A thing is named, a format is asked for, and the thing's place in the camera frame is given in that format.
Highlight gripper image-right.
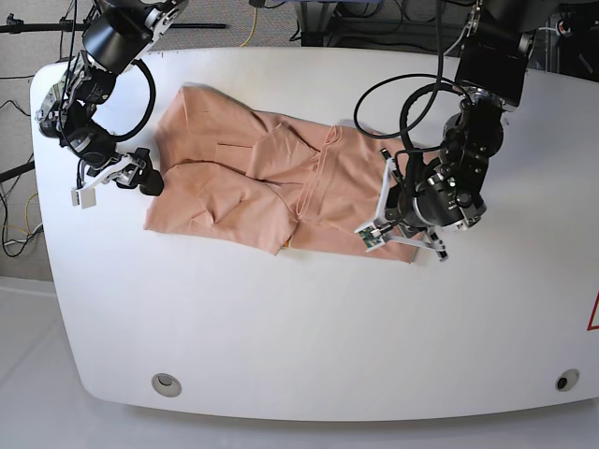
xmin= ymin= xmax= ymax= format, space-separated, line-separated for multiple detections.
xmin=373 ymin=148 xmax=448 ymax=262

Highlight dark right table grommet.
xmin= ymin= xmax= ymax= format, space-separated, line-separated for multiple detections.
xmin=555 ymin=369 xmax=580 ymax=392

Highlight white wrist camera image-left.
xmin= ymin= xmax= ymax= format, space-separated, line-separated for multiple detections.
xmin=71 ymin=187 xmax=96 ymax=210

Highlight silver left table grommet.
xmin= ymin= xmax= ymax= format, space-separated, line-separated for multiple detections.
xmin=151 ymin=373 xmax=183 ymax=398

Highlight yellow cable at top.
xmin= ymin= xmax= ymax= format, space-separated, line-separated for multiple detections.
xmin=240 ymin=7 xmax=259 ymax=49

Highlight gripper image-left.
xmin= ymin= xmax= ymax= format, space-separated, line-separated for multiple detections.
xmin=74 ymin=148 xmax=164 ymax=196

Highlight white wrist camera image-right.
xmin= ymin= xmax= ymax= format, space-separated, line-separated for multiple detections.
xmin=354 ymin=223 xmax=388 ymax=253

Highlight yellow cable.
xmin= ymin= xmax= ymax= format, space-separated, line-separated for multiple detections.
xmin=240 ymin=7 xmax=259 ymax=49
xmin=3 ymin=192 xmax=43 ymax=238

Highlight black tripod stand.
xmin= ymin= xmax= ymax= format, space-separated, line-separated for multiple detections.
xmin=0 ymin=15 xmax=228 ymax=35

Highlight yellow cable at left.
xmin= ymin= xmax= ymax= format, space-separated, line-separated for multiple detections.
xmin=3 ymin=192 xmax=43 ymax=238

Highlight black cable on arm image-right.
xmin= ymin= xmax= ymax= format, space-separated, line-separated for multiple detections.
xmin=353 ymin=0 xmax=474 ymax=155

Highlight peach pink T-shirt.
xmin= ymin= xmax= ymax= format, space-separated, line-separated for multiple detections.
xmin=144 ymin=85 xmax=415 ymax=262

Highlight grey robot base frame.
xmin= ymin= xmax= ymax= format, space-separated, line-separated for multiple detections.
xmin=289 ymin=1 xmax=383 ymax=47

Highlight white cable at top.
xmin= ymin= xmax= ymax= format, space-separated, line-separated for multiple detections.
xmin=443 ymin=22 xmax=472 ymax=56

